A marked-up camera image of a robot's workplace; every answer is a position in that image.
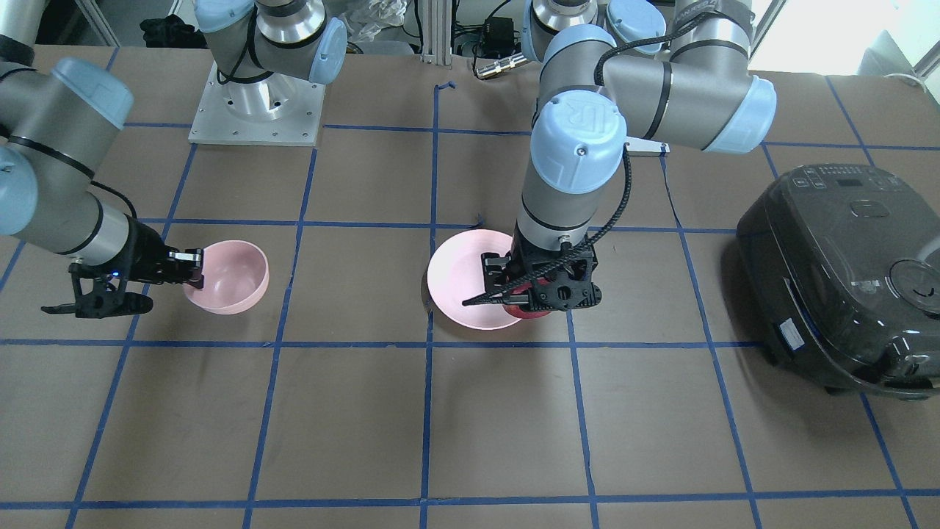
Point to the robot base plate near plate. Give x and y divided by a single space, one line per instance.
647 148

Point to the aluminium frame post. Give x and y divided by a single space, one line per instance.
436 32

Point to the pink plate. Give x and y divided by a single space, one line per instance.
455 274

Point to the black gripper near bowl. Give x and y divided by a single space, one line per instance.
149 255

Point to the black rice cooker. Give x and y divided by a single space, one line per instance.
843 259

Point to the black gripper over plate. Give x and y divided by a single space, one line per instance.
493 265

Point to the red apple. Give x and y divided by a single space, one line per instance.
524 312

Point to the pink bowl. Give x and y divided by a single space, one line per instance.
236 275

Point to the silver robot arm near bowl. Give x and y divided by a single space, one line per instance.
59 126

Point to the robot base plate near bowl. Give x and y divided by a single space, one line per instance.
278 111

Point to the silver robot arm near plate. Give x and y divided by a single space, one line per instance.
611 74

